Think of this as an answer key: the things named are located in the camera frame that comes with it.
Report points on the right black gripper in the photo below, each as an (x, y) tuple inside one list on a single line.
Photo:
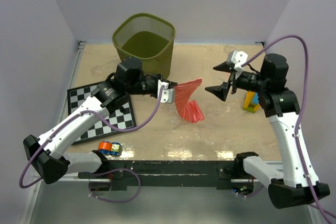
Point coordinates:
[(221, 91)]

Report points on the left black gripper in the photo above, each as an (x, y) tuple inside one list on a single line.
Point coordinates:
[(170, 83)]

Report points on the red plastic trash bag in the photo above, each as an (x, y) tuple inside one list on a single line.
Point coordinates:
[(187, 109)]

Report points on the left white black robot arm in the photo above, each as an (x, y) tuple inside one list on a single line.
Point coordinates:
[(47, 154)]

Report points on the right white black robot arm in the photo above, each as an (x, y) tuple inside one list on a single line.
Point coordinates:
[(297, 184)]

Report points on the olive green mesh trash bin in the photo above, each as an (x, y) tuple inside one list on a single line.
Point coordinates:
[(149, 38)]

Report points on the colourful toy block stack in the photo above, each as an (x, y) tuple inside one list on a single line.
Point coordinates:
[(251, 102)]

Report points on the orange blue toy car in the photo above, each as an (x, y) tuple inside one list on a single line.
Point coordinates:
[(110, 148)]

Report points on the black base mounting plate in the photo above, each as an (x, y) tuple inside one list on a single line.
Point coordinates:
[(123, 174)]

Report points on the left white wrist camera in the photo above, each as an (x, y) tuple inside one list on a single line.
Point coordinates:
[(166, 98)]

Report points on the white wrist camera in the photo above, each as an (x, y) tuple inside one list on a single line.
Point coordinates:
[(166, 98), (236, 59)]

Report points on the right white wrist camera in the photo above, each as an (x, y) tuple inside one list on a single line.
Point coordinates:
[(236, 59)]

